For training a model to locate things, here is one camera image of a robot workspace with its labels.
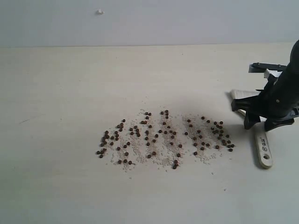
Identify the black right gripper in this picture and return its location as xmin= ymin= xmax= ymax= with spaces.
xmin=231 ymin=42 xmax=299 ymax=131

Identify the wooden paint brush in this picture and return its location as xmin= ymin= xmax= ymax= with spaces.
xmin=230 ymin=89 xmax=273 ymax=169

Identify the pile of pellets and grains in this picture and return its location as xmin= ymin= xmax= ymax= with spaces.
xmin=94 ymin=110 xmax=236 ymax=172

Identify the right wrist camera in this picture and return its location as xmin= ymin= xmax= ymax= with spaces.
xmin=249 ymin=62 xmax=286 ymax=79

